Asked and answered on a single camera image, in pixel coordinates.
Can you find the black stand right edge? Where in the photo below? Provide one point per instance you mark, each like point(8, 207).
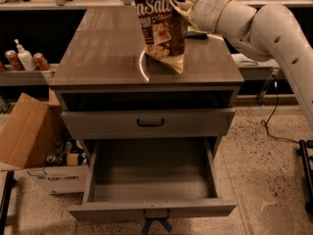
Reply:
point(302, 151)

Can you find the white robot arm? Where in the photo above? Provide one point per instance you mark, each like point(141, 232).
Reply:
point(271, 32)

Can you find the black stand edge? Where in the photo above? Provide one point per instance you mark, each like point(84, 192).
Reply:
point(5, 201)
point(302, 151)

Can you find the red soda can right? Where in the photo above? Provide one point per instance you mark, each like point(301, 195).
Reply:
point(41, 61)

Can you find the brown chip bag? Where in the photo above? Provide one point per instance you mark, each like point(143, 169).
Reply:
point(164, 31)

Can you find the black stand left edge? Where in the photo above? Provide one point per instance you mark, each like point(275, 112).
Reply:
point(5, 201)

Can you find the grey drawer cabinet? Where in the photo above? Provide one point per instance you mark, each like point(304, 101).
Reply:
point(105, 69)

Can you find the white pump bottle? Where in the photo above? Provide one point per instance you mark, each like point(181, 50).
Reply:
point(25, 57)

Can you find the red soda can left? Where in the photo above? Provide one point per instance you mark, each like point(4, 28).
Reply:
point(13, 59)

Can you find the green chip bag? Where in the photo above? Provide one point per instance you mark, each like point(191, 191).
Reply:
point(194, 33)

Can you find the white folded cloth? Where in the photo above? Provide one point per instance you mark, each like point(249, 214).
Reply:
point(244, 62)

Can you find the red soda can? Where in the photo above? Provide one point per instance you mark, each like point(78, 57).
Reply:
point(13, 59)
point(41, 61)

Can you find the open cardboard box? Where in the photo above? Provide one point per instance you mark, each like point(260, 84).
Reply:
point(34, 139)

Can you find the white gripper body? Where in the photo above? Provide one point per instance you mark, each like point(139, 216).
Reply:
point(206, 11)

